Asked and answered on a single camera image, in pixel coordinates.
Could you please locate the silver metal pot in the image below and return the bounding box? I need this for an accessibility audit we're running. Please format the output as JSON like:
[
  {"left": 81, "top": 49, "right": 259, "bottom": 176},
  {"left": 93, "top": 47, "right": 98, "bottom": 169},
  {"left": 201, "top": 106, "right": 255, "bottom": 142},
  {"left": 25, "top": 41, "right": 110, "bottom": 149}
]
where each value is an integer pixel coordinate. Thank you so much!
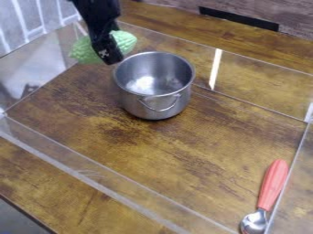
[{"left": 113, "top": 51, "right": 196, "bottom": 120}]

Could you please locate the red handled metal spoon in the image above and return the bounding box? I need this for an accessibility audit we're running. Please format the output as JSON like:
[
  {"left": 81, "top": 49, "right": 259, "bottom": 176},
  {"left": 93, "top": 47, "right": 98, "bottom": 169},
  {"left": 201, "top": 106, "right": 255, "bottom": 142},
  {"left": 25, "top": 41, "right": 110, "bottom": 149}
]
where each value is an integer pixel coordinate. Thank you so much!
[{"left": 240, "top": 159, "right": 289, "bottom": 234}]

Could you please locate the green bumpy gourd toy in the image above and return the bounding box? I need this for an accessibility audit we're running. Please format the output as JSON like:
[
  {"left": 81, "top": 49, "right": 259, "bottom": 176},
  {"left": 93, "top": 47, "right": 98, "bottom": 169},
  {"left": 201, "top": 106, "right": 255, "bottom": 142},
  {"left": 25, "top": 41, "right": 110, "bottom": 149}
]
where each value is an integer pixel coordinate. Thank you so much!
[{"left": 69, "top": 30, "right": 137, "bottom": 64}]

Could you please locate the black wall slot strip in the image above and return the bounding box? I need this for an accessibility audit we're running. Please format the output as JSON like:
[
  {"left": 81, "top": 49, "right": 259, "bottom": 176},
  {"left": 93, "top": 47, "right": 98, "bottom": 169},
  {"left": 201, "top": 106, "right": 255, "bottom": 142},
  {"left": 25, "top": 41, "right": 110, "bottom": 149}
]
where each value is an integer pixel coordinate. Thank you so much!
[{"left": 199, "top": 6, "right": 279, "bottom": 32}]

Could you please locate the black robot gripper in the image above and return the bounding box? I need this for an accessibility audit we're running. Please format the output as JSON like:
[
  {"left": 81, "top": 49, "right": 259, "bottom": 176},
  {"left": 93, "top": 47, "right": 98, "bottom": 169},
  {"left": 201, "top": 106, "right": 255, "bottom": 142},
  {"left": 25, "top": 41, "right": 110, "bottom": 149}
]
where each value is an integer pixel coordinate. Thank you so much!
[{"left": 70, "top": 0, "right": 124, "bottom": 65}]

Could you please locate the clear acrylic tray barrier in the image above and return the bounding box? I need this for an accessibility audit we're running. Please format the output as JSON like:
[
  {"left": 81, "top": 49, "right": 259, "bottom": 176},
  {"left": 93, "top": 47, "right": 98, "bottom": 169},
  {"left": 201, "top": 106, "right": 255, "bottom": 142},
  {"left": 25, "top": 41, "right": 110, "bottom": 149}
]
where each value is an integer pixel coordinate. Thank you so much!
[{"left": 0, "top": 25, "right": 313, "bottom": 234}]

